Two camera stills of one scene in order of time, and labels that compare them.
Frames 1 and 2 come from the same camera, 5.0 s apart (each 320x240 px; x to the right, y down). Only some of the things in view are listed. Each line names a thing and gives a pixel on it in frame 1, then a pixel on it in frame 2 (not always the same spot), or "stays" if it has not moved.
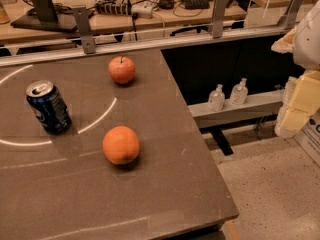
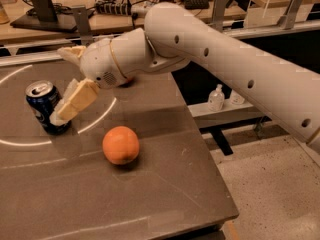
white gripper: [308, 39] -> [98, 63]
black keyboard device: [195, 3] stays
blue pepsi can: [49, 107] stays
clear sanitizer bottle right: [239, 93] stays
